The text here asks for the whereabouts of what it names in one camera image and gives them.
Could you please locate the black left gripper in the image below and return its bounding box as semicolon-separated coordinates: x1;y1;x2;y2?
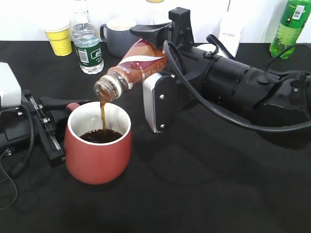
0;90;91;167

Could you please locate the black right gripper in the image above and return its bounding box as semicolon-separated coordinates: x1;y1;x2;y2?
130;7;209;80

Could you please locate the brown coffee drink bottle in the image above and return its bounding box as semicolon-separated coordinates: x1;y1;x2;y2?
94;39;168;102

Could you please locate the red ceramic mug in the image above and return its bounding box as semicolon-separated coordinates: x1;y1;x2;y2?
64;101;132;184

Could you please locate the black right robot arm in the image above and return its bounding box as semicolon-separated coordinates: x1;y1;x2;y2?
130;7;311;150

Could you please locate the grey ceramic mug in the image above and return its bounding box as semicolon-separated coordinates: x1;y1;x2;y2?
100;17;139;58

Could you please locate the green sprite bottle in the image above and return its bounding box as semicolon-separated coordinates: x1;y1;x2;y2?
270;0;311;57

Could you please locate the clear water bottle green label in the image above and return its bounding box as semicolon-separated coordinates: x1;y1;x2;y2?
71;0;104;74

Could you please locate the yellow paper cup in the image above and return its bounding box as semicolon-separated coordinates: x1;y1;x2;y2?
41;18;72;56

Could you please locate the white milk carton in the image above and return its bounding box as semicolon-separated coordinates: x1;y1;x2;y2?
218;11;244;57

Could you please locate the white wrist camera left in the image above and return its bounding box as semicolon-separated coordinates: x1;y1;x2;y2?
0;62;21;109

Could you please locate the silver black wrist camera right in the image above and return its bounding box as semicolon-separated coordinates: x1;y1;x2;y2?
142;72;192;133

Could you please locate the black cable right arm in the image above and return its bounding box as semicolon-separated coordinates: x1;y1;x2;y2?
162;33;311;133

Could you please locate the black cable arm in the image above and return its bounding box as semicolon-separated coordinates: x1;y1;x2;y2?
162;33;311;133
0;104;36;210

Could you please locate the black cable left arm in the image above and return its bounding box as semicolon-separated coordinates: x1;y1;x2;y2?
0;104;36;210

